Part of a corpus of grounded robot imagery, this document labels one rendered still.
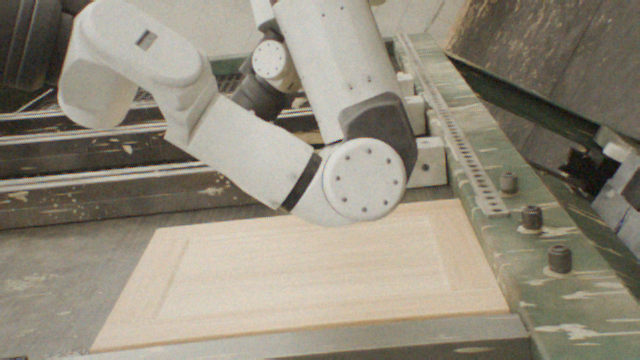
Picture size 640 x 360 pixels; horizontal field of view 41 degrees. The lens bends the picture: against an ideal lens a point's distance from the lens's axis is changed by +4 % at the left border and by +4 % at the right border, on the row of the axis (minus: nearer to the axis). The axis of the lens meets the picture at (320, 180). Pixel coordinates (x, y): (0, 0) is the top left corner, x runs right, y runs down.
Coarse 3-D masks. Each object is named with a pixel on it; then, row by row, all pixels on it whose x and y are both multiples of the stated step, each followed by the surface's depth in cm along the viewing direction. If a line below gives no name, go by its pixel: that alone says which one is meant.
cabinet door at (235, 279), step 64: (192, 256) 121; (256, 256) 119; (320, 256) 116; (384, 256) 114; (448, 256) 111; (128, 320) 104; (192, 320) 102; (256, 320) 100; (320, 320) 98; (384, 320) 97
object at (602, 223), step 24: (576, 168) 126; (600, 168) 124; (624, 168) 114; (552, 192) 121; (600, 192) 122; (624, 192) 112; (576, 216) 113; (600, 216) 119; (624, 216) 113; (600, 240) 106; (624, 240) 111; (624, 264) 100
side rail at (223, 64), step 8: (384, 40) 264; (392, 40) 263; (392, 48) 263; (216, 56) 271; (224, 56) 269; (232, 56) 268; (240, 56) 266; (248, 56) 265; (216, 64) 266; (224, 64) 266; (232, 64) 266; (240, 64) 266; (216, 72) 267; (224, 72) 267; (232, 72) 267; (232, 80) 267; (56, 88) 269
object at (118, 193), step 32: (0, 192) 144; (32, 192) 144; (64, 192) 144; (96, 192) 144; (128, 192) 144; (160, 192) 144; (192, 192) 144; (224, 192) 144; (0, 224) 146; (32, 224) 146
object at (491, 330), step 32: (448, 320) 90; (480, 320) 90; (512, 320) 89; (128, 352) 92; (160, 352) 91; (192, 352) 90; (224, 352) 89; (256, 352) 88; (288, 352) 87; (320, 352) 87; (352, 352) 87; (384, 352) 87; (416, 352) 86; (448, 352) 86; (480, 352) 86; (512, 352) 86
